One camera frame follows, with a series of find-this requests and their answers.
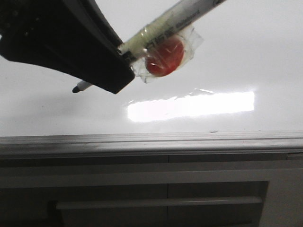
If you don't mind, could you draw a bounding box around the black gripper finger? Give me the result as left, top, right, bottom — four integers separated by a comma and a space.
0, 0, 134, 94

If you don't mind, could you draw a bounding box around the white whiteboard marker pen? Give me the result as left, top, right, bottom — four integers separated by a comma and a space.
72, 0, 222, 94

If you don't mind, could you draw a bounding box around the red round magnet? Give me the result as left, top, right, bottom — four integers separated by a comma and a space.
132, 25, 204, 83

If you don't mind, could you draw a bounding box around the white cabinet with drawers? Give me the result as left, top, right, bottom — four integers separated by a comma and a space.
0, 154, 303, 227

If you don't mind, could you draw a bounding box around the white whiteboard with aluminium frame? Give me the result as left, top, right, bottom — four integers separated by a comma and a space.
0, 0, 303, 158

